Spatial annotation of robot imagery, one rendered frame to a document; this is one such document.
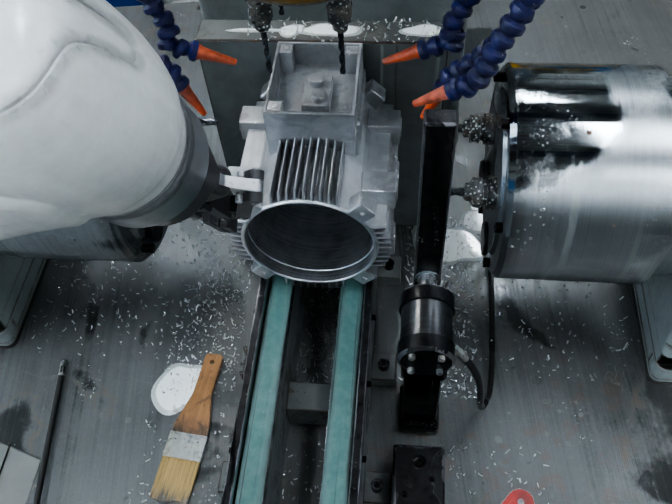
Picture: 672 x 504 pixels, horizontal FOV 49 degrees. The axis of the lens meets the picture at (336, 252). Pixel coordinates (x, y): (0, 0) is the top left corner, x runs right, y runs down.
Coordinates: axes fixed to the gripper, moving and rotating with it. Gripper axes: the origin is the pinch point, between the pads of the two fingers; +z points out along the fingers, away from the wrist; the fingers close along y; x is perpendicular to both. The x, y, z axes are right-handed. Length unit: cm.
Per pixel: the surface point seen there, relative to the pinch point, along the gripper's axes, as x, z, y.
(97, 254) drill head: 2.9, 18.0, 19.1
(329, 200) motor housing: -3.4, 11.6, -8.6
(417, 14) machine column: -31.1, 27.5, -17.1
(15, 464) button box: 23.8, 0.0, 17.4
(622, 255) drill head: 0.9, 14.1, -39.6
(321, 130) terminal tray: -11.4, 13.2, -7.2
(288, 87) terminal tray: -17.6, 17.4, -2.5
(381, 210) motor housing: -3.3, 16.5, -14.0
